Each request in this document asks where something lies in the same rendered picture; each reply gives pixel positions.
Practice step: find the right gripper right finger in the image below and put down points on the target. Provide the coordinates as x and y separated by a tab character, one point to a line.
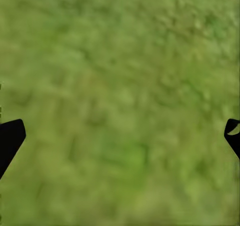
232	135

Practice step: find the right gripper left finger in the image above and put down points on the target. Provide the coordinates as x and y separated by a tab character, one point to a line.
12	135

